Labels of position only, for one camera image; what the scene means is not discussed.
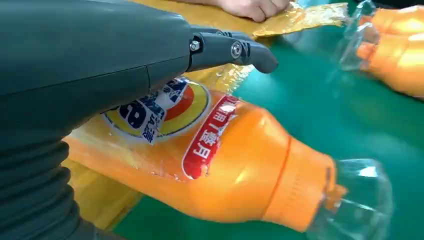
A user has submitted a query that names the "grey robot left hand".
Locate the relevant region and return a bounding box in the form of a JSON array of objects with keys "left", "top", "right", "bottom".
[{"left": 0, "top": 0, "right": 279, "bottom": 147}]

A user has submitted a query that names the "person's hand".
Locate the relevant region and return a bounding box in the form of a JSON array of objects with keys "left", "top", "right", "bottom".
[{"left": 211, "top": 0, "right": 293, "bottom": 23}]

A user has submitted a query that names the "green table mat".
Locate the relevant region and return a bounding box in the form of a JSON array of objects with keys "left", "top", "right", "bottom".
[{"left": 111, "top": 0, "right": 424, "bottom": 240}]

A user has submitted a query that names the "orange drink bottle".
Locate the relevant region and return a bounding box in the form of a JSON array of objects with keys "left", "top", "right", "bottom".
[
  {"left": 337, "top": 31, "right": 424, "bottom": 101},
  {"left": 62, "top": 76, "right": 395, "bottom": 240},
  {"left": 344, "top": 0, "right": 424, "bottom": 38}
]

